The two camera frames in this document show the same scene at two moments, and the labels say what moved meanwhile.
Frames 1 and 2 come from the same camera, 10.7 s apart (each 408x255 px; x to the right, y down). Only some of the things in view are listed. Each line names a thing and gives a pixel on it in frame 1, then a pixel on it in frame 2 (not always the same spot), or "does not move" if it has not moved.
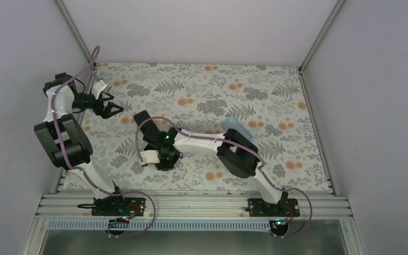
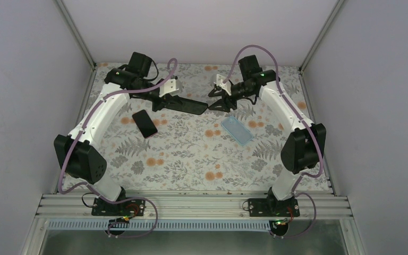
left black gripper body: [77, 103] to [164, 101]
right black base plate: [258, 208] does not move
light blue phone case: [231, 122] does not move
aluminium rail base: [73, 212] does not move
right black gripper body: [170, 163] to [245, 90]
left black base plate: [116, 205] does not move
